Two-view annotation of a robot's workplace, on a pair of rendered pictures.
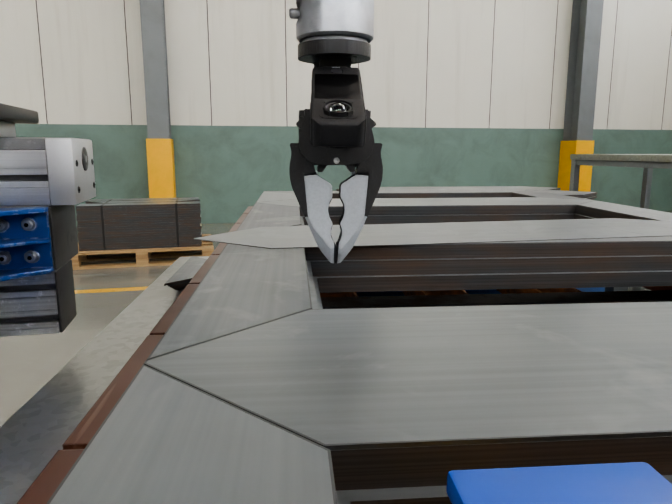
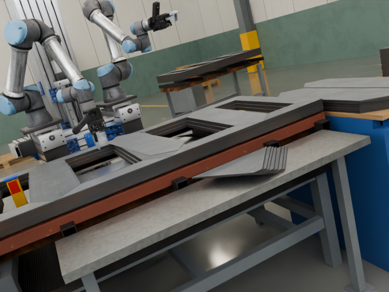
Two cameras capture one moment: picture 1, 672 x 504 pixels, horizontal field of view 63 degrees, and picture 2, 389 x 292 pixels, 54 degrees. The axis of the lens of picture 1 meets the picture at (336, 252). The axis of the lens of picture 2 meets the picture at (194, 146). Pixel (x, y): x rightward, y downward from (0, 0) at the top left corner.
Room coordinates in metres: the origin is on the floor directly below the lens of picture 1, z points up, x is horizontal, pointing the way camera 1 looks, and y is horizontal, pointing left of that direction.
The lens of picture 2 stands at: (0.46, -2.02, 1.27)
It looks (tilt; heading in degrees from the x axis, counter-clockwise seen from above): 15 degrees down; 74
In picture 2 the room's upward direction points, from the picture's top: 15 degrees counter-clockwise
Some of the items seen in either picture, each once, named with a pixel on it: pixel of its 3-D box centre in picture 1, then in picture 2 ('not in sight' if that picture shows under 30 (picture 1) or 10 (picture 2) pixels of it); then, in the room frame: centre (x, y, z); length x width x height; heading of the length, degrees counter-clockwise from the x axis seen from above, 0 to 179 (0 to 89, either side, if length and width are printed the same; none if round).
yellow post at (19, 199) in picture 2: not in sight; (19, 197); (0.12, -0.06, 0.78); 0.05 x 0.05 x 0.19; 4
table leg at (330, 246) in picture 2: not in sight; (322, 205); (1.47, -0.51, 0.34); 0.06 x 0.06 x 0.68; 4
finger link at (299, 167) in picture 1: (313, 172); not in sight; (0.55, 0.02, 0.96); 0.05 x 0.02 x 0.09; 94
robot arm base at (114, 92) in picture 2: not in sight; (113, 92); (0.78, 0.56, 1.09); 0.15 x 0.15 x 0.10
